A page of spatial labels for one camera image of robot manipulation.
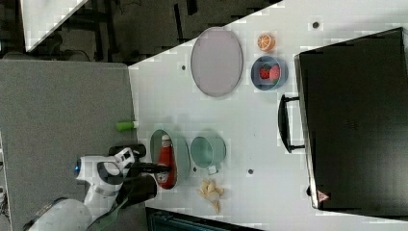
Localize green oval strainer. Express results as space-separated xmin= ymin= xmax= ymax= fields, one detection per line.
xmin=149 ymin=128 xmax=191 ymax=190

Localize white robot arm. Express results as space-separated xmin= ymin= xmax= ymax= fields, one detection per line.
xmin=23 ymin=144 xmax=172 ymax=231

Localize red plush ketchup bottle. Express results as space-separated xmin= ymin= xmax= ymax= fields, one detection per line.
xmin=156 ymin=135 xmax=177 ymax=190

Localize lilac round plate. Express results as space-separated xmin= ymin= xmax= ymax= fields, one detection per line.
xmin=191 ymin=27 xmax=243 ymax=97

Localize peeled banana toy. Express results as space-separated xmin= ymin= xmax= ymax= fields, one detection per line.
xmin=196 ymin=179 xmax=224 ymax=214

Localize black toaster oven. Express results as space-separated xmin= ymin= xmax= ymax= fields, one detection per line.
xmin=294 ymin=27 xmax=408 ymax=220

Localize orange slice toy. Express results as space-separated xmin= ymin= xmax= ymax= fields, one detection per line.
xmin=257 ymin=34 xmax=276 ymax=52

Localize green marker pen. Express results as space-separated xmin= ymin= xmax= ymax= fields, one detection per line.
xmin=115 ymin=121 xmax=139 ymax=132

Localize red strawberry toy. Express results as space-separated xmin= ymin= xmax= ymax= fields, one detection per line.
xmin=259 ymin=64 xmax=270 ymax=79

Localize grey floor mat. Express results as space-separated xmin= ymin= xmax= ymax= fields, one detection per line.
xmin=0 ymin=60 xmax=136 ymax=231

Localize blue bowl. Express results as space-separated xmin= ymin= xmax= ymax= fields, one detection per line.
xmin=251 ymin=56 xmax=289 ymax=90

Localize green mug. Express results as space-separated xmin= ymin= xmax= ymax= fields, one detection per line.
xmin=191 ymin=136 xmax=226 ymax=175

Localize pink strawberry toy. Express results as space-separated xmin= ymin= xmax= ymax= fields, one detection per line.
xmin=269 ymin=64 xmax=281 ymax=84

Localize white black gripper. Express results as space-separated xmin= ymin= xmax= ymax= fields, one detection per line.
xmin=108 ymin=145 xmax=171 ymax=208

